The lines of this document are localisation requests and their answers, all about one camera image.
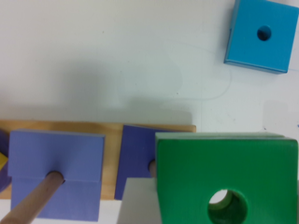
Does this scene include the wooden peg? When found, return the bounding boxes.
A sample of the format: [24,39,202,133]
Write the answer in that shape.
[149,160,157,178]
[0,172,64,224]

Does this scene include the green square block with hole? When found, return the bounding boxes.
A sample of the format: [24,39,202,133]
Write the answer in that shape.
[156,133,298,224]

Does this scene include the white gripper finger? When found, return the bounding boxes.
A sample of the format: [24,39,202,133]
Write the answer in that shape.
[117,178,162,224]

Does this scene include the middle wooden peg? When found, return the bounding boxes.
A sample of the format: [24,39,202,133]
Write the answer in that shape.
[0,172,64,224]

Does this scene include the wooden peg base board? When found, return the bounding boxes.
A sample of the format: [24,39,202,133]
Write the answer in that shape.
[0,119,197,201]

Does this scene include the yellow block on far peg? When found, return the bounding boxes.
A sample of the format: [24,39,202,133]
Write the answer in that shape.
[0,153,8,170]

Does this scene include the dark purple square block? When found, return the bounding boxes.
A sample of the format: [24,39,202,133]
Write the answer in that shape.
[114,125,170,200]

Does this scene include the blue square block with hole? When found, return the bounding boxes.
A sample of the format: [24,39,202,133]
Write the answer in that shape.
[224,0,299,74]

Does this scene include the near wooden peg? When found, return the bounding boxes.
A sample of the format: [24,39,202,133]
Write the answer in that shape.
[149,160,157,178]

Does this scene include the purple round block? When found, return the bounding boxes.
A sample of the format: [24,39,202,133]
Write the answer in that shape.
[0,131,11,192]

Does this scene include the light purple square block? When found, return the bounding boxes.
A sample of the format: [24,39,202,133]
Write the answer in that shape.
[4,129,105,223]

